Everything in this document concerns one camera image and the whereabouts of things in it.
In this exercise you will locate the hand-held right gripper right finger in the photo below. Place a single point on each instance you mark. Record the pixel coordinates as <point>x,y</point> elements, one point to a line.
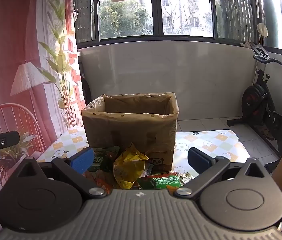
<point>198,160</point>

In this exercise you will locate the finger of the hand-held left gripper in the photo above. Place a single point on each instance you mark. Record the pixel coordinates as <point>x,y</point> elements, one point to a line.
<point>7,138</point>

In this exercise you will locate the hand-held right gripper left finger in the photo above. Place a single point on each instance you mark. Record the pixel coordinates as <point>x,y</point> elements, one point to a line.
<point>83,160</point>

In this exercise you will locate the cardboard box with panda print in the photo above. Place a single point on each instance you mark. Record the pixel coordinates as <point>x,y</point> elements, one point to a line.
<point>162,156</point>

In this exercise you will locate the yellow chip packet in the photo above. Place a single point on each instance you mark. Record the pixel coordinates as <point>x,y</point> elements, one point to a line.
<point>127,167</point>

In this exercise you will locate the brown plastic bag liner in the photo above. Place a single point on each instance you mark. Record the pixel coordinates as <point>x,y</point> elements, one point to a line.
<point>131,127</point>

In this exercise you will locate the green biscuit packet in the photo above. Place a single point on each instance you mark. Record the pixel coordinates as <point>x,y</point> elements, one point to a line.
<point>106,158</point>

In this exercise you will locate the orange snack packet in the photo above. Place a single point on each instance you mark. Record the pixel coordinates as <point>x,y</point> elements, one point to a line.
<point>98,180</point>

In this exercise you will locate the green and orange chip packet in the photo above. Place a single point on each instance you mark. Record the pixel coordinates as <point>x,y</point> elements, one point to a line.
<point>161,181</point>

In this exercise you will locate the black exercise bike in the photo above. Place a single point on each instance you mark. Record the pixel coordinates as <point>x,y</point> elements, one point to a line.
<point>256,100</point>

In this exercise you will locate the printed backdrop curtain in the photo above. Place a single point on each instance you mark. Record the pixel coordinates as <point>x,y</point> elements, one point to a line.
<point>18,55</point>

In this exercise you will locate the white hanging glove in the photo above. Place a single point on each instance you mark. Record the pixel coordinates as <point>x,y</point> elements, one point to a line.
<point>262,29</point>

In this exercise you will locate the black framed window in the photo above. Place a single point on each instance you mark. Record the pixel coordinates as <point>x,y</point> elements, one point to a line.
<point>156,10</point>

